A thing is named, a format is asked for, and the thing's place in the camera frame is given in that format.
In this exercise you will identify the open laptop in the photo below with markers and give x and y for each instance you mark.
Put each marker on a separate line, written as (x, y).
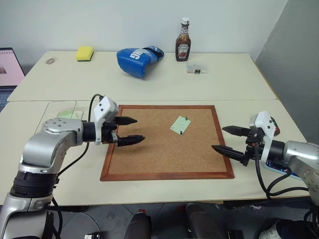
(8, 67)

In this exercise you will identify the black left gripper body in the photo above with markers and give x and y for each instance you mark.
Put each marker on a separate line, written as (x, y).
(108, 130)

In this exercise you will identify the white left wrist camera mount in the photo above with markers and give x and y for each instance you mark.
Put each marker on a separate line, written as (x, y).
(106, 108)

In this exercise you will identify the small clear plastic box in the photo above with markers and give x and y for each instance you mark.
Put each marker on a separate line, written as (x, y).
(197, 69)

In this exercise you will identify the blue boxing glove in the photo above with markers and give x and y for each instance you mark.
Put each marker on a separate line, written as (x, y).
(135, 61)

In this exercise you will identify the yellow sponge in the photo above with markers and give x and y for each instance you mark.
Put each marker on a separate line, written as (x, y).
(84, 53)

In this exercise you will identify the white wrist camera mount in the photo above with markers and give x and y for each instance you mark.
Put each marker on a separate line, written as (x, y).
(106, 108)
(266, 124)

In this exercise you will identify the light green paper note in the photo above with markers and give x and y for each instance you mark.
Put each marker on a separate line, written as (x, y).
(180, 125)

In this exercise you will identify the grey round floor base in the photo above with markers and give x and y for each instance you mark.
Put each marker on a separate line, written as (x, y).
(79, 221)

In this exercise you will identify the wood-framed cork board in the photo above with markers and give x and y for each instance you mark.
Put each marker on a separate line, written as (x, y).
(162, 154)

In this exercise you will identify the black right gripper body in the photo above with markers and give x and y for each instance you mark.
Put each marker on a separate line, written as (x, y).
(253, 145)

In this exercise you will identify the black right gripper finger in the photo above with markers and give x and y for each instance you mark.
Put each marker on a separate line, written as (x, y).
(228, 152)
(235, 130)

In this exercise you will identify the brown ketchup bottle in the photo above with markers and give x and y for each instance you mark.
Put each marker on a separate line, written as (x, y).
(183, 44)

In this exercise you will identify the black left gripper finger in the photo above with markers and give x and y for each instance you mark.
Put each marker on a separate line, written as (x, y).
(130, 140)
(127, 120)

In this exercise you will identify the white sneaker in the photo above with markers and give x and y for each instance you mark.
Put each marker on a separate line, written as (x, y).
(270, 231)

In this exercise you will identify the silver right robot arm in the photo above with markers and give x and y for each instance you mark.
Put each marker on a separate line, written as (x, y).
(299, 154)

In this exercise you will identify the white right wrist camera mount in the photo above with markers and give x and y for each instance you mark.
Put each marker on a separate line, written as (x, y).
(266, 124)

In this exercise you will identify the blue flat box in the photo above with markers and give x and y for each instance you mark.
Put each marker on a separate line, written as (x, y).
(276, 168)

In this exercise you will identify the small red green object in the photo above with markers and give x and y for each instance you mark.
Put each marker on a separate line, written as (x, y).
(276, 127)

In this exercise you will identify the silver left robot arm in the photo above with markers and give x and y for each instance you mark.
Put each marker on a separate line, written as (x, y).
(49, 145)

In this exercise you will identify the dark rounded shape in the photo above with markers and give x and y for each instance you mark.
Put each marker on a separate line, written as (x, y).
(199, 220)
(139, 225)

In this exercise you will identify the clear plastic tray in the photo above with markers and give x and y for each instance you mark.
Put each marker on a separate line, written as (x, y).
(53, 109)

